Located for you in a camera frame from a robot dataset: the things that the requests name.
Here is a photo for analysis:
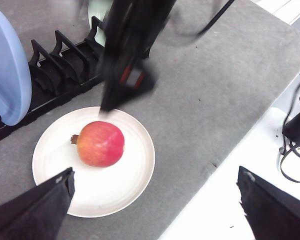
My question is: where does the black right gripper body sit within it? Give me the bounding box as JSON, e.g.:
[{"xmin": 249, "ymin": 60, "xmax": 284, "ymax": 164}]
[{"xmin": 99, "ymin": 0, "xmax": 177, "ymax": 114}]

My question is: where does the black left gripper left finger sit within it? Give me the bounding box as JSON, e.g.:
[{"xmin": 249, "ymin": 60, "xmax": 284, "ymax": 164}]
[{"xmin": 0, "ymin": 167, "xmax": 76, "ymax": 240}]

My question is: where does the white plate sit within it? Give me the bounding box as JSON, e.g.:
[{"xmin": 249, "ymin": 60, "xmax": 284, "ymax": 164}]
[{"xmin": 32, "ymin": 106, "xmax": 156, "ymax": 218}]

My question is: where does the red pomegranate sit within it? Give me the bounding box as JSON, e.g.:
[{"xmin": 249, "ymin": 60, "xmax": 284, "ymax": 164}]
[{"xmin": 70, "ymin": 121, "xmax": 125, "ymax": 168}]

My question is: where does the mint green plate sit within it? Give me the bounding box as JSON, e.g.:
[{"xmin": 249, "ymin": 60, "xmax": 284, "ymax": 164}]
[{"xmin": 88, "ymin": 0, "xmax": 113, "ymax": 47}]

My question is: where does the blue plate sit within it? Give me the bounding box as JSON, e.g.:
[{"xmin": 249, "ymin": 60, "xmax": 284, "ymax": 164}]
[{"xmin": 0, "ymin": 11, "xmax": 32, "ymax": 126}]

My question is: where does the black plastic dish rack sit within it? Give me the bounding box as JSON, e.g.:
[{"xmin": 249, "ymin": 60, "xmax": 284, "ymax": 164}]
[{"xmin": 0, "ymin": 16, "xmax": 105, "ymax": 138}]

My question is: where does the black looped cable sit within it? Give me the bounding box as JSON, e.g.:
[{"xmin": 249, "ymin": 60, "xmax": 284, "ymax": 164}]
[{"xmin": 279, "ymin": 84, "xmax": 300, "ymax": 183}]

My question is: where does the black cable on mat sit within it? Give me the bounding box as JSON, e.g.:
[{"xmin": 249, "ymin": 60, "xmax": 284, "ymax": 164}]
[{"xmin": 195, "ymin": 0, "xmax": 235, "ymax": 38}]

